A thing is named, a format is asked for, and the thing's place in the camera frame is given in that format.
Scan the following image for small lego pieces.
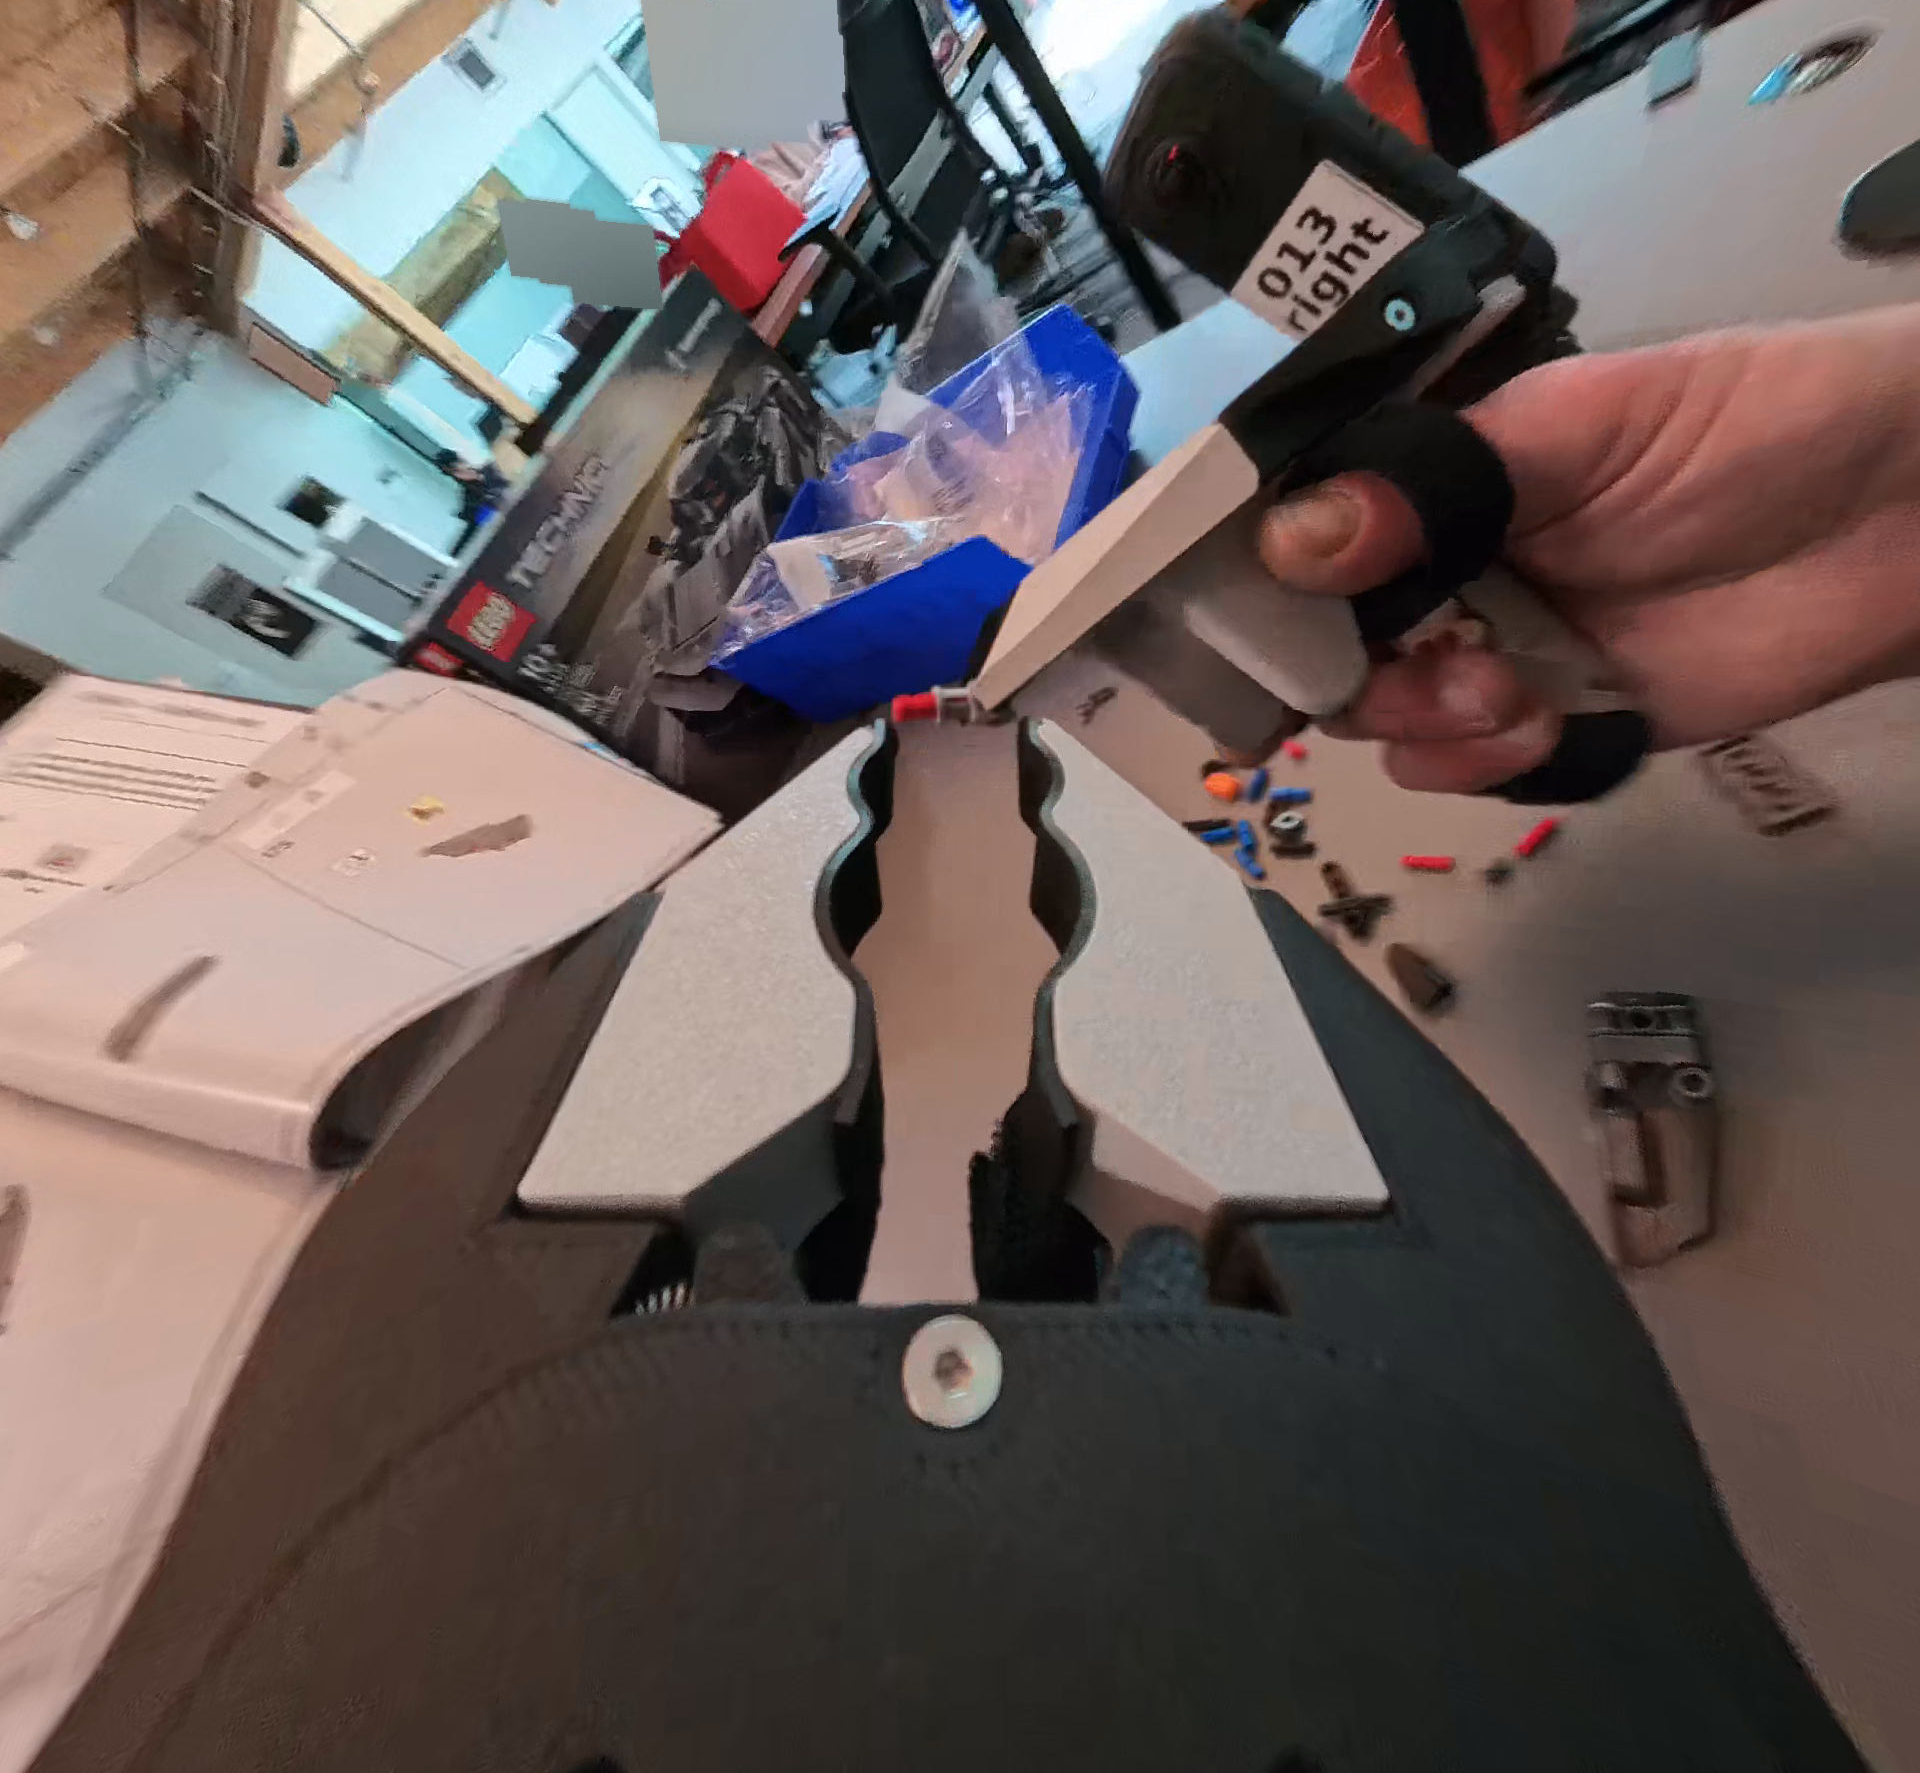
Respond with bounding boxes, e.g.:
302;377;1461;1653
1182;738;1568;942

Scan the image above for red bag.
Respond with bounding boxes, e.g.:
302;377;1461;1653
657;149;806;316

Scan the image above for dark grey three-stud lego plate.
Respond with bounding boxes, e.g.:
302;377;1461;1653
1700;735;1840;840

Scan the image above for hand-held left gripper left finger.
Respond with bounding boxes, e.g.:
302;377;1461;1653
515;723;902;1231

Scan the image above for grey lego panel assembly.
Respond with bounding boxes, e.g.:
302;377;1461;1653
1585;992;1723;1269

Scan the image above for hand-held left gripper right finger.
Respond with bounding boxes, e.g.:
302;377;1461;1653
1019;719;1393;1231

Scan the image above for open instruction booklet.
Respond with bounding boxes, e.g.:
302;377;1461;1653
0;670;725;1731

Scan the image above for person's right hand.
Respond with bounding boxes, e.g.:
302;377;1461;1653
1256;307;1920;795

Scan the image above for red container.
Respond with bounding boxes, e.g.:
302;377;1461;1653
1342;0;1581;151

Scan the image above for black office chair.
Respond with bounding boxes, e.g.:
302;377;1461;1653
831;0;1058;358

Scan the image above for clear plastic bags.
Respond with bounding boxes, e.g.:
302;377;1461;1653
735;319;1120;642

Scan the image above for lego set box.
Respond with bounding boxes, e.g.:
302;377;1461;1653
403;287;841;793

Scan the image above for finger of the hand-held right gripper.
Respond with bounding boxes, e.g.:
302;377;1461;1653
967;420;1370;757

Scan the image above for blue plastic bin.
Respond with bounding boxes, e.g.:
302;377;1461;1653
708;302;1141;725

